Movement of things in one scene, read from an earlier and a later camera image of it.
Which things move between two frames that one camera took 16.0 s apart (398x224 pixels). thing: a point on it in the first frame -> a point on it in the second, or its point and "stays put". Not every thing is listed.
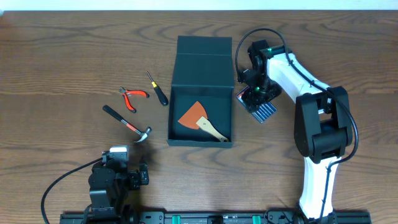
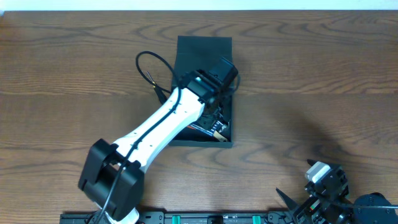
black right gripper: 266,95 -> 318,206
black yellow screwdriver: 163,99 stays put
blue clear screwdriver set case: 263,112 -> 208,131
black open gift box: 203,71 stays put
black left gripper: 137,178 -> 216,115
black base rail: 239,217 stays put
